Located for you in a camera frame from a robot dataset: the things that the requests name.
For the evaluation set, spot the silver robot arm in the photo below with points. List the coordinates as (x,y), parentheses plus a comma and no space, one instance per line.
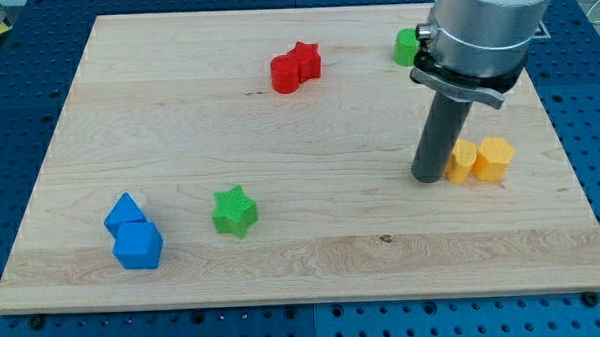
(475,50)

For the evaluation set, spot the green star block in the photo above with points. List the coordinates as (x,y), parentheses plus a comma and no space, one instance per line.
(234,212)

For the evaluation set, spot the light wooden board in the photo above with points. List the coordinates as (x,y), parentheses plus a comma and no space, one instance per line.
(173,107)

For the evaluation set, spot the red cylinder block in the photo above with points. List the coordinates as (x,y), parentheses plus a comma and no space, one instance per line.
(284,74)

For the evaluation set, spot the red star block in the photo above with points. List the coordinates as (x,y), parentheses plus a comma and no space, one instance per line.
(308,60)

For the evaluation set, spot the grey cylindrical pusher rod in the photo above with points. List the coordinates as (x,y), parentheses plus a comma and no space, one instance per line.
(443,126)

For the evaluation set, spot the yellow heart block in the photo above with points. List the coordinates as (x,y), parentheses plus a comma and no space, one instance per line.
(461,161)

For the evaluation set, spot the green cylinder block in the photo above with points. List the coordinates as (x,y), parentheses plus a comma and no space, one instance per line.
(406,47)

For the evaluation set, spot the blue triangle block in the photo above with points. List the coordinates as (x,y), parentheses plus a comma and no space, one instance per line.
(125,210)

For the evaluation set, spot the blue cube block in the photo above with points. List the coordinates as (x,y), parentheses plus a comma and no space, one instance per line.
(138,245)

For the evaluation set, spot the yellow hexagon block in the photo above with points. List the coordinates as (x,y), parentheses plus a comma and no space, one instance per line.
(493,158)

